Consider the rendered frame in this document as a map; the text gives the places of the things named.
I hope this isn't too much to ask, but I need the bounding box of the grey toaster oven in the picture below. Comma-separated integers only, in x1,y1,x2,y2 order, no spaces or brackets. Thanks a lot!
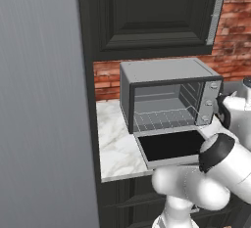
119,57,225,135

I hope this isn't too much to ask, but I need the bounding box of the toaster oven door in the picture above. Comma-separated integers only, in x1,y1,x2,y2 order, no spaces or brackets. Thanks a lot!
133,127,210,170

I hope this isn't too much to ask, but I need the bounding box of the grey fridge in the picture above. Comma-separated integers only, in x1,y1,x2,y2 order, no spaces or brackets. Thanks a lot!
0,0,101,228

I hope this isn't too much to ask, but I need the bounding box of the dark upper cupboard door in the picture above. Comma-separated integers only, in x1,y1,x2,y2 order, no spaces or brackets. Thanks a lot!
76,0,229,62

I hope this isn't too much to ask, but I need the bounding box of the dark lower cupboard front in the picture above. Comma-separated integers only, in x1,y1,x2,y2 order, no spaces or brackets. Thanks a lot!
97,172,251,228

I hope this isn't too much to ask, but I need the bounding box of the toaster oven wire rack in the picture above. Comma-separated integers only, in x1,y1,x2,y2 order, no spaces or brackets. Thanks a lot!
133,106,200,132

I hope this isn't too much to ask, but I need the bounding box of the grey cupboard door handle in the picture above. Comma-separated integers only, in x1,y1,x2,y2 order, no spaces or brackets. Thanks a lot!
205,0,227,46

